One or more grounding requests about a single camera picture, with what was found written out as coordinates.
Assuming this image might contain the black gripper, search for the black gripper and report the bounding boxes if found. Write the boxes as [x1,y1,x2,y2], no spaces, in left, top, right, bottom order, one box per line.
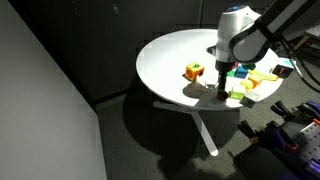
[215,60,234,96]

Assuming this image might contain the lime green foam cube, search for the lime green foam cube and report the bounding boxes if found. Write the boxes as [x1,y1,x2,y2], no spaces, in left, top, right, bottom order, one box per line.
[229,84,247,100]

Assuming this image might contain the blue foam cube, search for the blue foam cube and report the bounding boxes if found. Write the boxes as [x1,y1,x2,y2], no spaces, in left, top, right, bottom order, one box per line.
[234,65,249,79]

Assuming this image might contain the grey foam cube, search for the grey foam cube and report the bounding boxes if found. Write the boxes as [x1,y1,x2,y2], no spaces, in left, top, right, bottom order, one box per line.
[244,90,261,104]

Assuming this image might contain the orange plushy cube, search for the orange plushy cube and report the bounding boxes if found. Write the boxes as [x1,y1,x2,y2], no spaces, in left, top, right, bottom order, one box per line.
[185,61,205,83]

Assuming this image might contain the yellow ball fruit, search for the yellow ball fruit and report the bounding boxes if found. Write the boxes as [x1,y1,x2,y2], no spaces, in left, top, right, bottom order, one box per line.
[239,79,254,90]

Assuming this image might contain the orange foam block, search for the orange foam block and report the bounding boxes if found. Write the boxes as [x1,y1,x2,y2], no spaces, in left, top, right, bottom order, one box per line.
[248,77,263,89]

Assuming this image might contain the yellow banana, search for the yellow banana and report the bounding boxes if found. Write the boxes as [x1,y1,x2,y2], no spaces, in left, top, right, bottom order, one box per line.
[248,68,279,82]

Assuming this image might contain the white table base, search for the white table base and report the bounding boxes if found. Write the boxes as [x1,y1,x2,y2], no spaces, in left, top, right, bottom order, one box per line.
[153,100,220,157]

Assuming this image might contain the black spring clamp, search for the black spring clamp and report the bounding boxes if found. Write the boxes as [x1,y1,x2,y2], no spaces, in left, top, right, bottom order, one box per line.
[270,99,296,122]
[237,119,268,143]

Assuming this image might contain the white box green triangle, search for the white box green triangle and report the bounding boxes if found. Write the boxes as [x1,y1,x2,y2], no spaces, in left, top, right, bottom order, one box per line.
[271,57,296,79]

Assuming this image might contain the purple clamp orange tips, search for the purple clamp orange tips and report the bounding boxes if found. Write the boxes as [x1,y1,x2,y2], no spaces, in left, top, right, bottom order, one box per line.
[263,126,299,151]

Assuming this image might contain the wooden legged furniture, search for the wooden legged furniture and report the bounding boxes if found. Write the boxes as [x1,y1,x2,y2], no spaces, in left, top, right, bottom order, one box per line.
[288,24,320,56]

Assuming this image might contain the grey perforated pegboard panel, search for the grey perforated pegboard panel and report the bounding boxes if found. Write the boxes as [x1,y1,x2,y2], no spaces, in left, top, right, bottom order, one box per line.
[292,121,320,158]

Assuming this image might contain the black cable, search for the black cable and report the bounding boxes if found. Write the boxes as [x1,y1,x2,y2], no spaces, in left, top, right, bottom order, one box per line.
[279,34,320,88]

